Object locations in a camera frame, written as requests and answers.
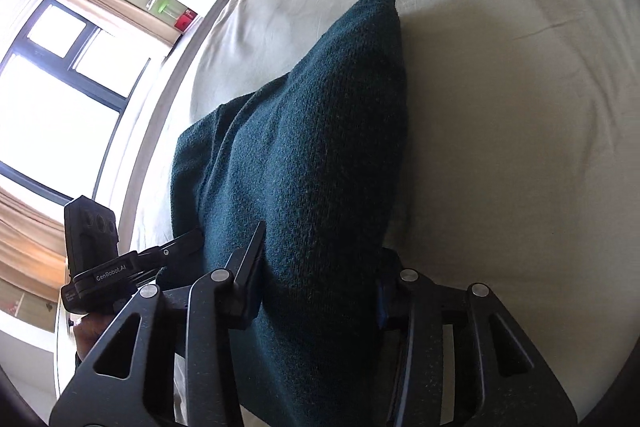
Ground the beige curtain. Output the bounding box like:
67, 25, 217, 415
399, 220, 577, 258
0, 189, 69, 304
42, 0, 184, 54

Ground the person's left hand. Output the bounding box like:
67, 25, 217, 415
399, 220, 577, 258
73, 311, 115, 359

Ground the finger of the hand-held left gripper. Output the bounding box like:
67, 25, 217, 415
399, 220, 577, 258
161, 229, 205, 266

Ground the bed with beige sheet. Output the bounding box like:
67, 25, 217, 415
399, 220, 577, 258
127, 0, 635, 427

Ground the black framed window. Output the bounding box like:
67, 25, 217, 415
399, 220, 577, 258
0, 0, 152, 208

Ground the beige cabinet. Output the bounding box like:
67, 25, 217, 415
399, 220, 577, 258
0, 279, 63, 339

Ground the dark green knit sweater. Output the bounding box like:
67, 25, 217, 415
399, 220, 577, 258
170, 0, 416, 427

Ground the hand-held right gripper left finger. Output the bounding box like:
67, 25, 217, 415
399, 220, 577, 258
48, 221, 267, 427

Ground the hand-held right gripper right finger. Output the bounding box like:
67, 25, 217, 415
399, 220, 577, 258
375, 248, 593, 427

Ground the white window bench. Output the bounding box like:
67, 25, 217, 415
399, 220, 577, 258
120, 0, 237, 258

